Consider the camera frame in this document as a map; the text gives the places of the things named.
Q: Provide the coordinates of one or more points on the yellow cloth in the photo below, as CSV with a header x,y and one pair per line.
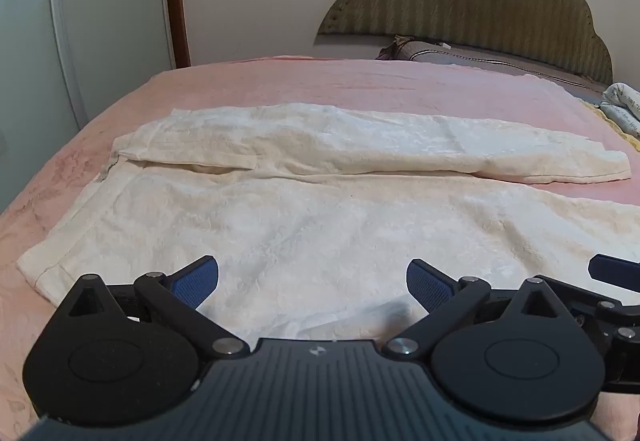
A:
x,y
607,121

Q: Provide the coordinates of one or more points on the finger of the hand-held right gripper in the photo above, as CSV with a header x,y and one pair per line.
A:
x,y
612,267
600,302

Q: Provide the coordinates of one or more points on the grey pillow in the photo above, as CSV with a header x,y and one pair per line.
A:
x,y
480,58

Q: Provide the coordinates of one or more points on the white wardrobe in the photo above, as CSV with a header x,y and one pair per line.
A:
x,y
85,31

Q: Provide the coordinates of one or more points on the white pants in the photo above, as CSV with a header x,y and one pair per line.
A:
x,y
310,221

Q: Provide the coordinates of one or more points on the pink bed sheet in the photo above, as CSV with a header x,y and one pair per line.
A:
x,y
350,81

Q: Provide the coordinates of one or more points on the white patterned cloth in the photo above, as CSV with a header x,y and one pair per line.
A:
x,y
625,106

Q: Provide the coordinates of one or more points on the olive upholstered headboard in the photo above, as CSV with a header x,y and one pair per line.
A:
x,y
475,1

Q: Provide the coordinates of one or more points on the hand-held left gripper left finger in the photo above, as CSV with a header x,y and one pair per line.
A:
x,y
197,282

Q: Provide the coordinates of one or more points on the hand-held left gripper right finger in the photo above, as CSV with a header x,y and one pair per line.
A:
x,y
427,285

